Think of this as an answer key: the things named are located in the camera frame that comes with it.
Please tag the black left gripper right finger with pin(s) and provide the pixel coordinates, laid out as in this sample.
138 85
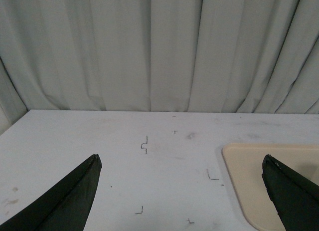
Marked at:
295 197

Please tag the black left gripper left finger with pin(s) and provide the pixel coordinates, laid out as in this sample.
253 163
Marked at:
65 206

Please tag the beige plastic tray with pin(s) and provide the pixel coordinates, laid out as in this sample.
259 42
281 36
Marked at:
244 165

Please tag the grey curtain backdrop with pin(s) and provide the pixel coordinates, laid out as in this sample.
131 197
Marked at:
222 56

